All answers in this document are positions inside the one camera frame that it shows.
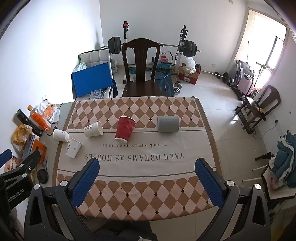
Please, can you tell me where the folded exercise frame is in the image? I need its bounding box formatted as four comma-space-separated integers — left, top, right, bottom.
228, 59, 255, 99

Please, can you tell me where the grey phone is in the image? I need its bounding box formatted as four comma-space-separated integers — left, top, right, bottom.
22, 134, 36, 158

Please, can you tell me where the stool with white legs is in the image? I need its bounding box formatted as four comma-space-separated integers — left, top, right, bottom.
241, 162, 296, 205

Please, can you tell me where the pink suitcase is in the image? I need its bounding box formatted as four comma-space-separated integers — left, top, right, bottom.
239, 74, 254, 96

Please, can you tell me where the pile of blue clothes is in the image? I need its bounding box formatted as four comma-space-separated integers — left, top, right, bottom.
269, 130, 296, 189

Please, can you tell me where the person's dark clothing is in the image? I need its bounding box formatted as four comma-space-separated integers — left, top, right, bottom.
76, 219, 154, 241

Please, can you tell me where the checkered printed tablecloth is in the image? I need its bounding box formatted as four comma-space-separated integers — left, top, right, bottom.
52, 96, 224, 221

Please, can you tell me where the orange box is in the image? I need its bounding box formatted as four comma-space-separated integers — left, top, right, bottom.
30, 140, 48, 165

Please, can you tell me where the white padded chair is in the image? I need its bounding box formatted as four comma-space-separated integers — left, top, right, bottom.
78, 48, 116, 98

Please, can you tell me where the black power strip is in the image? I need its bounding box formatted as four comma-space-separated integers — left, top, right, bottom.
234, 106, 254, 135

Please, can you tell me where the white paper cup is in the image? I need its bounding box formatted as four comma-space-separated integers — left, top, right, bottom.
83, 121, 104, 138
53, 128, 70, 142
65, 138, 83, 159

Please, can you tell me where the red and white plastic bag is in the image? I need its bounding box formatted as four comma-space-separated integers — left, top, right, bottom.
159, 50, 173, 65

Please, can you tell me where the crumpled white plastic bag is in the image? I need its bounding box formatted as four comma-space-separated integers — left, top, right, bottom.
35, 98, 61, 124

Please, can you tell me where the chrome dumbbell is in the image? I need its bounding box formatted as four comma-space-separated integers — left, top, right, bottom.
173, 81, 184, 95

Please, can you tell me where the long black box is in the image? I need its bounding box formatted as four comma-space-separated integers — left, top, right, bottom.
15, 109, 43, 138

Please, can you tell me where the small barbell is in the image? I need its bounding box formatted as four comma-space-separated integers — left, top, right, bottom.
200, 70, 230, 84

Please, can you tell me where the red ribbed paper cup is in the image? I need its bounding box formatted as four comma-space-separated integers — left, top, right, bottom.
115, 116, 136, 143

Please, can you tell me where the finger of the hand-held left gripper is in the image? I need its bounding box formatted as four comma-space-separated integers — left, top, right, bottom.
0, 150, 41, 186
0, 149, 13, 168

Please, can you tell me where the white barbell rack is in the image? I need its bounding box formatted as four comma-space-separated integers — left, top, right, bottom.
120, 21, 188, 84

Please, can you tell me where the red cardboard box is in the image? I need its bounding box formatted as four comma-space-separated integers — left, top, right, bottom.
177, 67, 201, 85

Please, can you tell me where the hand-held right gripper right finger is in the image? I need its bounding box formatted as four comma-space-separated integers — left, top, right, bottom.
195, 158, 272, 241

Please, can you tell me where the yellow plastic bag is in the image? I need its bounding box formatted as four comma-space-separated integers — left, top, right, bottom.
11, 123, 33, 149

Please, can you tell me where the black handheld stand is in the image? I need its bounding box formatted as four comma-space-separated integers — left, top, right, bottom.
255, 151, 272, 162

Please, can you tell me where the grey ribbed cup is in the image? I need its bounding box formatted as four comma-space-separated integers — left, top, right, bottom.
157, 115, 180, 133

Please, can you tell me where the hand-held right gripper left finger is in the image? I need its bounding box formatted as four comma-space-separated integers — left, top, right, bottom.
23, 158, 100, 241

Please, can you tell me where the clear plastic bag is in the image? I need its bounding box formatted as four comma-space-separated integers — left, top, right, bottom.
73, 62, 88, 74

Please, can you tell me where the dark wooden chair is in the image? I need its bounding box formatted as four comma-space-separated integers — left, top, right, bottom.
121, 38, 164, 98

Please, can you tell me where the bright window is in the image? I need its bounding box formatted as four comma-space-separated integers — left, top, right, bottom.
235, 8, 289, 90

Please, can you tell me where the dark wooden armchair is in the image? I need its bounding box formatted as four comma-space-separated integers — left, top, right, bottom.
241, 84, 282, 131

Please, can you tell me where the orange snack packet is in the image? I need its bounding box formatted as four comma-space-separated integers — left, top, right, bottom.
4, 156, 22, 172

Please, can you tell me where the black round lid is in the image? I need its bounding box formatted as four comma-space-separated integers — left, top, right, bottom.
37, 168, 49, 185

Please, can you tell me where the orange drink bottle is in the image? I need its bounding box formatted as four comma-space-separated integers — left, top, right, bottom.
27, 104, 51, 131

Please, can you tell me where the barbell with black plates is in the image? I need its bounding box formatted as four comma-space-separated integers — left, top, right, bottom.
101, 36, 201, 56

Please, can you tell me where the blue board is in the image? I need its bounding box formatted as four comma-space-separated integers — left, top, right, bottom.
71, 62, 114, 98

